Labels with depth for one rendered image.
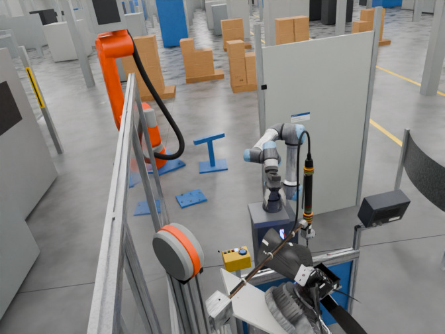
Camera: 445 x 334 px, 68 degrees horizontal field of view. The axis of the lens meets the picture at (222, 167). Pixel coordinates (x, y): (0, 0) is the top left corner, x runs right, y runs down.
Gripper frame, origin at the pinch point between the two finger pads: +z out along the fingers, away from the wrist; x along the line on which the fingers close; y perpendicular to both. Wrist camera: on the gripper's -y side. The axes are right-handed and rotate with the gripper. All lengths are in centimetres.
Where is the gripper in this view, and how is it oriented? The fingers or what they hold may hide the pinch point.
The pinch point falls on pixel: (275, 204)
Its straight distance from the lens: 169.0
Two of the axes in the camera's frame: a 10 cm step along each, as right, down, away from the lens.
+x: -10.0, 0.3, -0.3
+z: 0.4, 9.3, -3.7
